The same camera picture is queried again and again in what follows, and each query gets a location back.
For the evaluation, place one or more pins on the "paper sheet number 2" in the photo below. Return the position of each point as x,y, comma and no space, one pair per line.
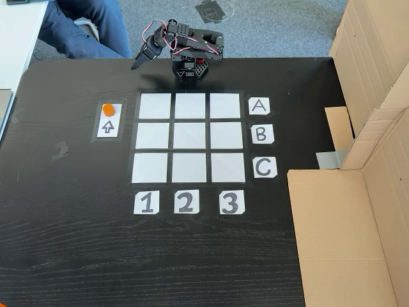
187,201

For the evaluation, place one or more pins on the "white chair leg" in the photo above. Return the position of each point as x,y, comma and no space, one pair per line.
92,27

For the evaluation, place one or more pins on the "white grid sheet black tape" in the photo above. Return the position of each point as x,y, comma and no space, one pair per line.
188,134

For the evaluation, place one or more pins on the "grey tape strip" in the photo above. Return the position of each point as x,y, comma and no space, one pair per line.
329,159

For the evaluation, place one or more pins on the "person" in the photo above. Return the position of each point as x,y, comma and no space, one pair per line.
73,28

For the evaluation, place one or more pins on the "paper sheet letter B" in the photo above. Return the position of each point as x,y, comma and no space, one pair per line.
262,134

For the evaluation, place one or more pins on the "paper sheet letter A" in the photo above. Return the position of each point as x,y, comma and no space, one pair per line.
259,106

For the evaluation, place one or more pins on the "round orange token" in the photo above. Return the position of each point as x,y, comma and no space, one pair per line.
108,109

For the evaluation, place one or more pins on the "grey flat board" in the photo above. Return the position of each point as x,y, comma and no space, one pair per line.
5,112

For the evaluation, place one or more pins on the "paper sheet letter C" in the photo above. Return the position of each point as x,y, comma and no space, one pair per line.
265,167

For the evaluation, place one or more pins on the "dark flat device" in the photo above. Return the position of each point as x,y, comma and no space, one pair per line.
25,1

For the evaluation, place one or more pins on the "clear tape pieces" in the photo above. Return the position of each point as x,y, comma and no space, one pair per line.
60,152

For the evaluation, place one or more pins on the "brown cardboard screen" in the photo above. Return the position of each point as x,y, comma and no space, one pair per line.
335,240

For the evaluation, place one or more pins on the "black floor tape patch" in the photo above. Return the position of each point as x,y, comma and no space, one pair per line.
211,11

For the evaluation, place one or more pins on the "white arrow paper sheet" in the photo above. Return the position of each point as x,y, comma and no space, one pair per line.
114,132

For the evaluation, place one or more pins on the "paper sheet number 1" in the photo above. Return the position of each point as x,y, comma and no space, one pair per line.
146,202

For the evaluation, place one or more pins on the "paper sheet number 3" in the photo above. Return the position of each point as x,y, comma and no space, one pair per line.
232,202

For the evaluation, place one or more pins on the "white desk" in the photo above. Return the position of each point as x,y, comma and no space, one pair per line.
19,38

